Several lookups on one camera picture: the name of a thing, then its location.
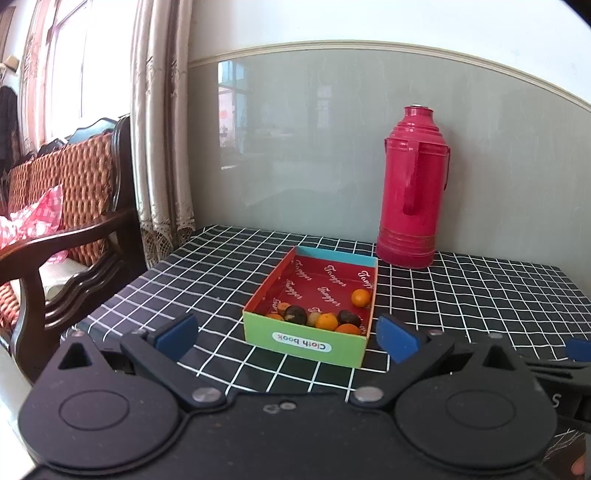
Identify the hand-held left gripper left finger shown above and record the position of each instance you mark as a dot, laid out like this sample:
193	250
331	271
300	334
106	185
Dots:
178	334

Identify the colourful cardboard box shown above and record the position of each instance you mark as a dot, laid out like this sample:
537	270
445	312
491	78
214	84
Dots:
304	341

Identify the window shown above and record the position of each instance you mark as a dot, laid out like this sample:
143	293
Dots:
78	64

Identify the dark brown chestnut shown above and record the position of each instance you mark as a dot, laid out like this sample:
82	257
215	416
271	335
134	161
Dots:
349	317
295	314

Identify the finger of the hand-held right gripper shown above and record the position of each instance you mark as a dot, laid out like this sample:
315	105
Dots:
579	349

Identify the beige lace curtain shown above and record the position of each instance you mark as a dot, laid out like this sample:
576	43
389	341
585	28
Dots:
161	138

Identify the dark hanging garment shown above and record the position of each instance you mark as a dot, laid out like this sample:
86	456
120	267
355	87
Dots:
7	120

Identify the small yellowish green fruit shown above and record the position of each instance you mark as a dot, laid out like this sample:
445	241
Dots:
314	317

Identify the dark wooden sofa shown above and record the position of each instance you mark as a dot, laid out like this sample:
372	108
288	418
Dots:
69	194

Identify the pink checked cloth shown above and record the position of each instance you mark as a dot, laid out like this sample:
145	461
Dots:
32	221

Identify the black white checked tablecloth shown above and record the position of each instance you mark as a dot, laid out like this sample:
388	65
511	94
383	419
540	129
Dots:
221	267

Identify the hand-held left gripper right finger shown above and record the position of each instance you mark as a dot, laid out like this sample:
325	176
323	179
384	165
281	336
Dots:
397	340

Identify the small orange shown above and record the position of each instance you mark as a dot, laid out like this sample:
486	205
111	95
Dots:
347	329
327	321
360	297

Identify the red thermos flask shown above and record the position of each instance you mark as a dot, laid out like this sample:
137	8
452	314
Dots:
413	194

